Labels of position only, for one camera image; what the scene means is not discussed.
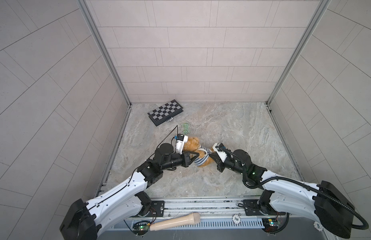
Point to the brown teddy bear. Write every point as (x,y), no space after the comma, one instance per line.
(192,144)

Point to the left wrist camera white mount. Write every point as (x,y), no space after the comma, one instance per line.
(180,141)

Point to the left green circuit board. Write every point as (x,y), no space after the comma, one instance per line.
(141,228)

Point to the beige wooden handle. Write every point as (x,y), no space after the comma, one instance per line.
(191,219)

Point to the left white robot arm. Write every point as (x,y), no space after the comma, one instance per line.
(88,220)

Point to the green brick pattern plastic bag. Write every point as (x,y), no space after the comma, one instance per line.
(185,128)

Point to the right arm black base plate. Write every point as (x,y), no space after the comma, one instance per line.
(252,208)

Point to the blue white striped sweater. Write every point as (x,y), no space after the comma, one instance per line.
(204,158)

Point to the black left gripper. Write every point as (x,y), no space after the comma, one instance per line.
(184,161)

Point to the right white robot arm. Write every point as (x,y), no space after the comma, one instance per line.
(322,202)

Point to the right circuit board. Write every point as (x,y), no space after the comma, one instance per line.
(270,225)

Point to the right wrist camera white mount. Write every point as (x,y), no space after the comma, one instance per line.
(219,149)

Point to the aluminium mounting rail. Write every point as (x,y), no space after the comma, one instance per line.
(226,207)

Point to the folded black chess board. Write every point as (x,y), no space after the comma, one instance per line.
(165,112)

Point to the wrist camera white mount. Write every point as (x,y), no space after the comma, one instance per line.
(180,141)
(219,149)

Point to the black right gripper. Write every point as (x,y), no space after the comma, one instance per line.
(219,163)

